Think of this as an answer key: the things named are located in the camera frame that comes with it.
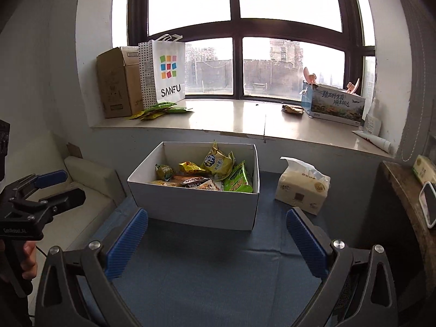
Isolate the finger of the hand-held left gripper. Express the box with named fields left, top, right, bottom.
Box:
left=32, top=188, right=86, bottom=217
left=3, top=169, right=69, bottom=199

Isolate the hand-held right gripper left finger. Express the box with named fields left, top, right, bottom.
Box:
left=34, top=208, right=150, bottom=327

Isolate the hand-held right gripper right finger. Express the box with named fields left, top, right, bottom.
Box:
left=285, top=207, right=399, bottom=327

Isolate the white cardboard box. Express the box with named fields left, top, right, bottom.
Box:
left=127, top=141, right=260, bottom=231

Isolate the yellow snack packet blue logo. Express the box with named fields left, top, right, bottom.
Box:
left=200, top=141, right=236, bottom=177

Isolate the person's left forearm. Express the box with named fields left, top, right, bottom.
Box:
left=0, top=277, right=35, bottom=327

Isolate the person's left hand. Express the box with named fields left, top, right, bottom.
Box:
left=0, top=240, right=38, bottom=281

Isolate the white foam block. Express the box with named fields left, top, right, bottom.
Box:
left=64, top=156, right=126, bottom=208

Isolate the cardboard flap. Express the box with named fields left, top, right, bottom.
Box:
left=66, top=142, right=83, bottom=159

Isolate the cream tissue pack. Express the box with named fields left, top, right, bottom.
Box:
left=274, top=157, right=331, bottom=216

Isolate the dark mesh object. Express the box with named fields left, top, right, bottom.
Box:
left=335, top=272, right=362, bottom=317

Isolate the small green snack packet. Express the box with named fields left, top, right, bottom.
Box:
left=155, top=163, right=176, bottom=182

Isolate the blue cloth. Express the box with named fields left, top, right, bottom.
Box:
left=78, top=172, right=385, bottom=327

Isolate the orange brown snack packet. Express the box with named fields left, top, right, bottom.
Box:
left=172, top=175, right=212, bottom=186

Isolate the large green snack packet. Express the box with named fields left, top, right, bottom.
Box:
left=223, top=161, right=254, bottom=194

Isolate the wooden side table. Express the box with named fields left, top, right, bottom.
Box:
left=380, top=161, right=436, bottom=280

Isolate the brown cardboard box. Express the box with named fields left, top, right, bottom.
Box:
left=96, top=47, right=144, bottom=119

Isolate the white tube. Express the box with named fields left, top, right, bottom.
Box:
left=352, top=129, right=392, bottom=152

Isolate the smartphone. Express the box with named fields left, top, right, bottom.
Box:
left=418, top=181, right=436, bottom=229

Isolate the pile of green packets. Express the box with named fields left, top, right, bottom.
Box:
left=128, top=101, right=194, bottom=121

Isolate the small white carton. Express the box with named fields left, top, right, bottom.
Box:
left=363, top=114, right=382, bottom=136

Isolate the pale green tissue pack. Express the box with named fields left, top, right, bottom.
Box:
left=411, top=154, right=436, bottom=186

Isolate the landscape printed box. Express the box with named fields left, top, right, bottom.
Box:
left=300, top=81, right=366, bottom=123

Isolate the white shopping bag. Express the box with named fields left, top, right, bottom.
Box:
left=151, top=33, right=186, bottom=103

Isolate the grey curtain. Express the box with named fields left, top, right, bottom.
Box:
left=397, top=0, right=436, bottom=162

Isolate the dark window frame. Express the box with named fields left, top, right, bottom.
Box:
left=128, top=0, right=377, bottom=101

